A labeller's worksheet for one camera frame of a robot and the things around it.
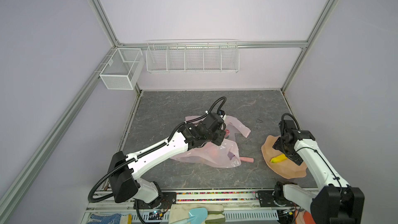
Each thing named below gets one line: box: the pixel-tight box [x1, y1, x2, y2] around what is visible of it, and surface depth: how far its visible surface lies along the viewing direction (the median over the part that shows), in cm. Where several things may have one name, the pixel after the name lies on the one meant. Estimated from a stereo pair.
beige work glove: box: [168, 203, 226, 224], surface depth 72 cm
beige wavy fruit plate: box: [261, 134, 307, 180], surface depth 84 cm
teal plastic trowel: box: [172, 206, 208, 224], surface depth 70 cm
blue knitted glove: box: [87, 213, 122, 224], surface depth 70 cm
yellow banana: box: [270, 153, 288, 164], surface depth 84 cm
